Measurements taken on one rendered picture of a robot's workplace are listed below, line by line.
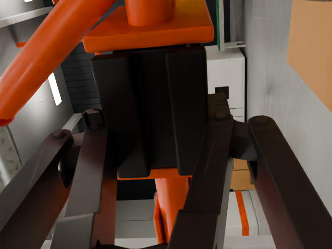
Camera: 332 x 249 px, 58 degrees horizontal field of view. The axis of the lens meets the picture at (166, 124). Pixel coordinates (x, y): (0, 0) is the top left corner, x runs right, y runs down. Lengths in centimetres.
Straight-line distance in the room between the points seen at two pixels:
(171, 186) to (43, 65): 11
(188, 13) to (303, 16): 19
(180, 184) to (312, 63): 18
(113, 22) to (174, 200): 11
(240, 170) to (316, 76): 691
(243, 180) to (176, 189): 719
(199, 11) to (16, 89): 12
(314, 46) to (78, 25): 21
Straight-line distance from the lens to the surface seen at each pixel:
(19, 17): 955
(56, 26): 18
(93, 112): 15
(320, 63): 30
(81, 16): 17
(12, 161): 648
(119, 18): 17
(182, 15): 16
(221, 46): 754
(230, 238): 325
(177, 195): 20
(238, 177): 731
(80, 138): 16
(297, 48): 36
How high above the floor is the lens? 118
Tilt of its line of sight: 7 degrees up
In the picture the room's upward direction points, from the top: 94 degrees counter-clockwise
